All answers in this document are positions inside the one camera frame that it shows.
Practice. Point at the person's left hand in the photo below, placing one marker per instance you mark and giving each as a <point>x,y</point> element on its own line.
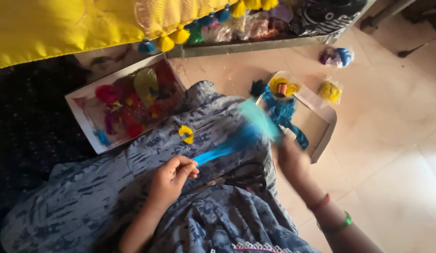
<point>167,181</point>

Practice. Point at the person's right hand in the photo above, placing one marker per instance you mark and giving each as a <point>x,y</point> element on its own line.
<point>292,158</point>

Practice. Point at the person's left fingers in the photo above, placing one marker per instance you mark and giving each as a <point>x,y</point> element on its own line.
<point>185,168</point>

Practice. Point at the blue thread bundle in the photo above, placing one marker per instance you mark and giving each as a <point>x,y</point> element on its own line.
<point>235,142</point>

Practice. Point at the small yellow tassel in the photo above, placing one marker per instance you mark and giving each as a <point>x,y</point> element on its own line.
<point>186,134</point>

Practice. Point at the black scissors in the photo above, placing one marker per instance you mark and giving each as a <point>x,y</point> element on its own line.
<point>246,177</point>

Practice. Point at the heap of coloured tassels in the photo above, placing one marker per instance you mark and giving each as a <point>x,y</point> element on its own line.
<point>128,112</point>

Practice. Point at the yellow-green paper card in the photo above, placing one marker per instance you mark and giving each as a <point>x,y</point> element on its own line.
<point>146,86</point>

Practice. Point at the blue patterned dress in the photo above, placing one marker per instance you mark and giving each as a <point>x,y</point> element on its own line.
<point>98,196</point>

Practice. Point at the dark blue yarn skein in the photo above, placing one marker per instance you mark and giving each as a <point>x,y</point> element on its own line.
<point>283,110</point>

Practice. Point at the white cardboard box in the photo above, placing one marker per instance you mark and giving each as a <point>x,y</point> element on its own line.
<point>85,116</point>

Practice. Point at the orange thread spool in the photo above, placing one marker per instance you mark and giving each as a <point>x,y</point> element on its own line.
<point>282,90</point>

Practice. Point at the row of tassels on cloth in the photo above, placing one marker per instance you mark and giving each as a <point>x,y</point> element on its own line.
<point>179,35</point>

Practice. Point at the loose yellow thread bundle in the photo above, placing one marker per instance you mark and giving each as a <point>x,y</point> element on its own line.
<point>293,88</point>

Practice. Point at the shelf with thread bags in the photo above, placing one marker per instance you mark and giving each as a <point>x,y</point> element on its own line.
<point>246,46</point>

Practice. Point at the red bangle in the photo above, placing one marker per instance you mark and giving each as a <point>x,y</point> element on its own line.
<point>320,202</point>

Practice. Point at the brown cardboard box lid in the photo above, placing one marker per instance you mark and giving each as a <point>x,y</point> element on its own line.
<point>320,119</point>

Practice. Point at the dark dotted carpet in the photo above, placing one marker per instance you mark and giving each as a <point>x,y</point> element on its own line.
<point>32,116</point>

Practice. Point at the bag of yellow thread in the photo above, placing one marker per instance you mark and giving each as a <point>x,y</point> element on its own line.
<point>329,91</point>

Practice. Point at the green bangle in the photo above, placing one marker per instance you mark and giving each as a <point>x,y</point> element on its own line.
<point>347,220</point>

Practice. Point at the yellow cloth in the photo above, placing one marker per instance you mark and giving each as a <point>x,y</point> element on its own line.
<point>63,28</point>

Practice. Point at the bag of purple blue thread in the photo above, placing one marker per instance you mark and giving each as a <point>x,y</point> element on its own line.
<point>336,57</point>

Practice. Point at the black white patterned cloth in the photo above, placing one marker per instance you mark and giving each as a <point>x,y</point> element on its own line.
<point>323,19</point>

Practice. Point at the dark stick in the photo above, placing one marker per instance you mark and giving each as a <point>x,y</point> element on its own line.
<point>409,50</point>

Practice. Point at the metal furniture leg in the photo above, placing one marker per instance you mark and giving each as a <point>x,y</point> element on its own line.
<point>386,13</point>

